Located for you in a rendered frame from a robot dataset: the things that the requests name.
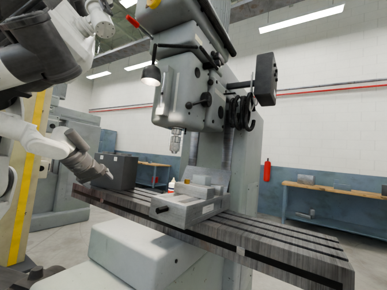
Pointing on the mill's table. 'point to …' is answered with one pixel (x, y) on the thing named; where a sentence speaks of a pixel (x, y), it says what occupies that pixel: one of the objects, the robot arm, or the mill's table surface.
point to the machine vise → (189, 207)
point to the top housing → (169, 8)
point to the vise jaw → (194, 190)
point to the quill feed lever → (206, 101)
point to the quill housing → (183, 92)
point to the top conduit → (217, 26)
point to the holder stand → (117, 170)
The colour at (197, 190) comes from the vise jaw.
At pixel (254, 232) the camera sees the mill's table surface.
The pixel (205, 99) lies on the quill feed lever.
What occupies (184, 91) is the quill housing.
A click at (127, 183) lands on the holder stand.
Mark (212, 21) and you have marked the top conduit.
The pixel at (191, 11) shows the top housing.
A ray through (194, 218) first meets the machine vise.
